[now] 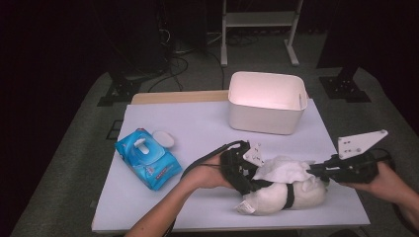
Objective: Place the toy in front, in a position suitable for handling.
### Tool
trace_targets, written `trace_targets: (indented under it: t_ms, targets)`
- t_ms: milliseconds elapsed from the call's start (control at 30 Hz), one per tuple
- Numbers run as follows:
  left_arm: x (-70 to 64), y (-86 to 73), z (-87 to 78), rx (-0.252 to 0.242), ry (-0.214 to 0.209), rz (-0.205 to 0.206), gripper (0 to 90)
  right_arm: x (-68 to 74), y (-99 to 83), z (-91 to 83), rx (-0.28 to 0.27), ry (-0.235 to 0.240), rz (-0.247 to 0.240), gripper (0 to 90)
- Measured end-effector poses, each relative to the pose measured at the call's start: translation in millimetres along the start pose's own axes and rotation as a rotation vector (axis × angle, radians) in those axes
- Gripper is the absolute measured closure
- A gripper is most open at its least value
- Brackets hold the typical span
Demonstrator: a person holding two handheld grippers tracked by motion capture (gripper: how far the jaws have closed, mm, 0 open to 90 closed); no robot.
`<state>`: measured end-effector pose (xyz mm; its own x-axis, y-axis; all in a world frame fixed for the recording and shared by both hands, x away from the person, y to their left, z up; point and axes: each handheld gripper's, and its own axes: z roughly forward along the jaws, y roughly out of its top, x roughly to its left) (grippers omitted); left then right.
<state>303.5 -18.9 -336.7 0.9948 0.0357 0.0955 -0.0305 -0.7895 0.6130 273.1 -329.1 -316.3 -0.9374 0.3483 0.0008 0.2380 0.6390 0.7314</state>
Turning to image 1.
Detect blue wet wipes pack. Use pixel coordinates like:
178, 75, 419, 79
114, 127, 184, 192

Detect black floor grate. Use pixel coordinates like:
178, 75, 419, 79
106, 119, 124, 141

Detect white metal stand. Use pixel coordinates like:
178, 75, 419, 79
220, 0, 304, 68

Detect panda plush toy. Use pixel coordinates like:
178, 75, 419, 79
234, 157, 330, 217

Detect black floor cables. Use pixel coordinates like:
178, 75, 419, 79
146, 28, 228, 94

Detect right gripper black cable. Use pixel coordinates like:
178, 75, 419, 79
371, 147, 395, 166

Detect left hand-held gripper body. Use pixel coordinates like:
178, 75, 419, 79
219, 140, 266, 196

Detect white storage box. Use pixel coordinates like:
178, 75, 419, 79
227, 71, 308, 135

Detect black stand base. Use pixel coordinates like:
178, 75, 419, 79
318, 65, 372, 104
97, 70, 142, 108

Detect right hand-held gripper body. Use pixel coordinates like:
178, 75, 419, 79
328, 128, 389, 185

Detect person's left hand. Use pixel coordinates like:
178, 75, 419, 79
180, 154, 233, 192

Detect white wet wipe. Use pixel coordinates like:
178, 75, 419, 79
252, 155, 317, 185

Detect person's right hand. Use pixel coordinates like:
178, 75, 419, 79
340, 162, 413, 207

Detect white table board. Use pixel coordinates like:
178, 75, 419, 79
91, 98, 371, 233

